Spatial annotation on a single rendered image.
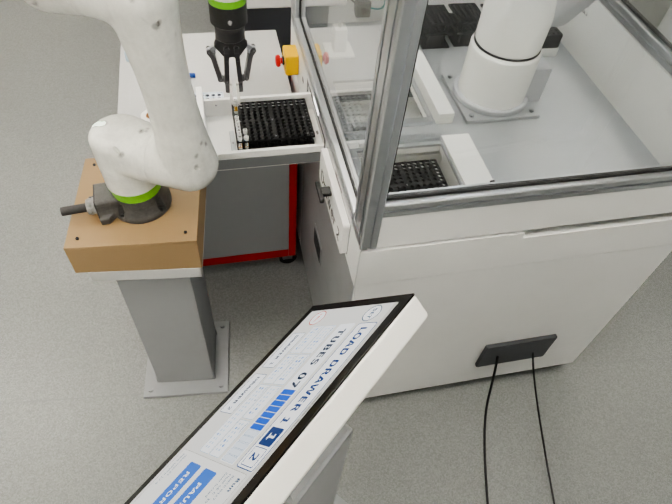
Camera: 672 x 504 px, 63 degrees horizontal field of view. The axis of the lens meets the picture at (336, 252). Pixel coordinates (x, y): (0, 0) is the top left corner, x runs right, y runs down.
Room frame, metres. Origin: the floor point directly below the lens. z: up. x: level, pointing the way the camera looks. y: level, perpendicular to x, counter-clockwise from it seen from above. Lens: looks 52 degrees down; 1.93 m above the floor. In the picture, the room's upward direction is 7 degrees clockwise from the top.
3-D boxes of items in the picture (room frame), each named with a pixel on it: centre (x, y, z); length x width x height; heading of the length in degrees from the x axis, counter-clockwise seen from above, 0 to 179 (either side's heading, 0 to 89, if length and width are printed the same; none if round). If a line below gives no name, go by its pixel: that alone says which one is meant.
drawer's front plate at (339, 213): (1.02, 0.02, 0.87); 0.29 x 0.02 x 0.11; 17
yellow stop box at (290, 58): (1.63, 0.23, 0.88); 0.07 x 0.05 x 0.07; 17
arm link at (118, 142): (0.93, 0.50, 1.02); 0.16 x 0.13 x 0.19; 80
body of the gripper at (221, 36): (1.28, 0.33, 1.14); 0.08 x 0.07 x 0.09; 107
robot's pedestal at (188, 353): (0.93, 0.51, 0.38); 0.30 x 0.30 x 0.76; 11
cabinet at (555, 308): (1.41, -0.36, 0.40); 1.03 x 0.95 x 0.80; 17
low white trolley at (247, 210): (1.62, 0.52, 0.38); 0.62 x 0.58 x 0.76; 17
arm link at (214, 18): (1.28, 0.33, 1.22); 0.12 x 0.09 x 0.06; 17
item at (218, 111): (1.29, 0.22, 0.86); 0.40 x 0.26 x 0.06; 107
